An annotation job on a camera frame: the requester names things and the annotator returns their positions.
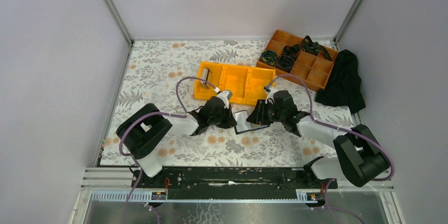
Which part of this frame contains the yellow plastic divided bin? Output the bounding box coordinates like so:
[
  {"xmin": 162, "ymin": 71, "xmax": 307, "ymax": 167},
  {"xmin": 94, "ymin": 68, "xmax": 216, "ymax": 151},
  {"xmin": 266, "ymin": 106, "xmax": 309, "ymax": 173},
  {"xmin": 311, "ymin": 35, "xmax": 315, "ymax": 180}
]
[{"xmin": 193, "ymin": 62, "xmax": 276, "ymax": 106}]

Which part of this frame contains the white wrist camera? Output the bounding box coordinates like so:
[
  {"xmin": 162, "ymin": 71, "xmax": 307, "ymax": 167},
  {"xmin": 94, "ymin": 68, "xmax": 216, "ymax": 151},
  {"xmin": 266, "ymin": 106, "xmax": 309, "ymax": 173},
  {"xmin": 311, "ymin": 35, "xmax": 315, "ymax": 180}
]
[
  {"xmin": 264, "ymin": 86, "xmax": 278, "ymax": 104},
  {"xmin": 216, "ymin": 90, "xmax": 232, "ymax": 109}
]

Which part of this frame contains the dark floral rolled tie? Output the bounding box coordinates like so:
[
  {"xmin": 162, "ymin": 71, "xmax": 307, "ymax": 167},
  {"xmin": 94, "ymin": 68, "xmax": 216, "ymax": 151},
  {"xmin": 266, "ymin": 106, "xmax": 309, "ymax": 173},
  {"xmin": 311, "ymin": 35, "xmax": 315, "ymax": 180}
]
[{"xmin": 275, "ymin": 55, "xmax": 295, "ymax": 73}]

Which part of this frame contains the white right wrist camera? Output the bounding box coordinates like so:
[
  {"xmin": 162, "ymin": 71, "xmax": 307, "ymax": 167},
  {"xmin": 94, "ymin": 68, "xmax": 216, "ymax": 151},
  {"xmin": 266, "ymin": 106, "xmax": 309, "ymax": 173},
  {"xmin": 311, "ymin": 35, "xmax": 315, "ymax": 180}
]
[{"xmin": 264, "ymin": 86, "xmax": 278, "ymax": 104}]

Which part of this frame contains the dark green rolled tie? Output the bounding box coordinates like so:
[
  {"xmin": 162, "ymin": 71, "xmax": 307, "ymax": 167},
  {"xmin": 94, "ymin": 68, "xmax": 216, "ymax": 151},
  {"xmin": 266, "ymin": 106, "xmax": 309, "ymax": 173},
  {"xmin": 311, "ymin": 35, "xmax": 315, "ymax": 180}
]
[{"xmin": 301, "ymin": 35, "xmax": 332, "ymax": 61}]

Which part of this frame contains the black leather card holder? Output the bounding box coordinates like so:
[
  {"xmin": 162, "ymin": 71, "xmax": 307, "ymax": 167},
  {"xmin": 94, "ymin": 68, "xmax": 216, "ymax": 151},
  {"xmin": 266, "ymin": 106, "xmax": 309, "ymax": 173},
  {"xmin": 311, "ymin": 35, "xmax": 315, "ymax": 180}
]
[{"xmin": 233, "ymin": 110, "xmax": 269, "ymax": 135}]

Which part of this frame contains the blue yellow rolled tie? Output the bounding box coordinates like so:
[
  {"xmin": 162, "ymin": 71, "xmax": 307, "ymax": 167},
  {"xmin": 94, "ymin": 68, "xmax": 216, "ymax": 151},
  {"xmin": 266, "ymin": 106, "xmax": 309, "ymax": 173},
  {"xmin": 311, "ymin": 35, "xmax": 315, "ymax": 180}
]
[{"xmin": 259, "ymin": 50, "xmax": 277, "ymax": 67}]

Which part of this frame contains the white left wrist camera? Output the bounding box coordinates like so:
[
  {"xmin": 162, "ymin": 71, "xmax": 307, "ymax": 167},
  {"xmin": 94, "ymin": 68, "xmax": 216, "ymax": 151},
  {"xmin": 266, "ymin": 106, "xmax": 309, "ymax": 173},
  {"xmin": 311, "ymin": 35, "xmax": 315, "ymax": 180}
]
[{"xmin": 216, "ymin": 90, "xmax": 232, "ymax": 109}]

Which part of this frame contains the black rolled tie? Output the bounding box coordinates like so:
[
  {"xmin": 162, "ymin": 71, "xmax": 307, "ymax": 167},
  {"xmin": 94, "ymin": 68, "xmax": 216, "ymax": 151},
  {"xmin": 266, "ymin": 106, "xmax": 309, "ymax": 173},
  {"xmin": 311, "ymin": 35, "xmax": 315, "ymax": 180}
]
[{"xmin": 282, "ymin": 44, "xmax": 301, "ymax": 60}]

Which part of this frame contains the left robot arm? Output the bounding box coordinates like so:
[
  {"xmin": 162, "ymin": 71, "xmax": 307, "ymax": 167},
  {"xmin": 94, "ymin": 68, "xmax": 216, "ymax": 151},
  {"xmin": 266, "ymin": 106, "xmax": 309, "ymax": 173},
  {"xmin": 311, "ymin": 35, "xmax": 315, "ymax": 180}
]
[{"xmin": 116, "ymin": 97, "xmax": 237, "ymax": 177}]

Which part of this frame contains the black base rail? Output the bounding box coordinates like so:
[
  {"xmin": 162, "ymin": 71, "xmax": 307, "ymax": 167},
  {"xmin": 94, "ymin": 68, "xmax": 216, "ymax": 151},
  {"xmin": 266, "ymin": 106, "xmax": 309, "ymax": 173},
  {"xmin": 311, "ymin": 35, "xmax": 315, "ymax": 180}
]
[{"xmin": 131, "ymin": 166, "xmax": 338, "ymax": 200}]

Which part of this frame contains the black cloth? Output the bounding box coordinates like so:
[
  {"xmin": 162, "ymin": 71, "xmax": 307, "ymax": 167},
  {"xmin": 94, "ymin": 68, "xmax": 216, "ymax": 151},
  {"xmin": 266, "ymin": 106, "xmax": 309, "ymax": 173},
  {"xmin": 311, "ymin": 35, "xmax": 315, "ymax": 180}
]
[{"xmin": 315, "ymin": 49, "xmax": 366, "ymax": 114}]

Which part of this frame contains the wooden compartment organizer tray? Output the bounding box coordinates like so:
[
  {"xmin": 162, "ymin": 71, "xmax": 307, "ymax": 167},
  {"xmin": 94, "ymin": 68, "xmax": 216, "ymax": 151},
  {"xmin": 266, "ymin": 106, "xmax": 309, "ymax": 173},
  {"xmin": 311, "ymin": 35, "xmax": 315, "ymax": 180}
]
[{"xmin": 256, "ymin": 30, "xmax": 339, "ymax": 91}]

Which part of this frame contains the floral patterned table mat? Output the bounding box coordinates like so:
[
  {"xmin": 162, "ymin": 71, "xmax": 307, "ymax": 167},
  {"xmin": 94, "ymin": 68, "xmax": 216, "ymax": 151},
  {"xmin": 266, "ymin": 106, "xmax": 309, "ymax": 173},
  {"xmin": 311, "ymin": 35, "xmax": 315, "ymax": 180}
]
[{"xmin": 99, "ymin": 40, "xmax": 367, "ymax": 168}]

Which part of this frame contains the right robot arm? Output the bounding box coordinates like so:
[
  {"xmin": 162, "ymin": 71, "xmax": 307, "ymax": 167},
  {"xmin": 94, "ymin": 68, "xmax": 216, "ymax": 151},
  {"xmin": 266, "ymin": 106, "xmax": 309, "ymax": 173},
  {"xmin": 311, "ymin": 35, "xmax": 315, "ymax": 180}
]
[{"xmin": 246, "ymin": 87, "xmax": 393, "ymax": 187}]

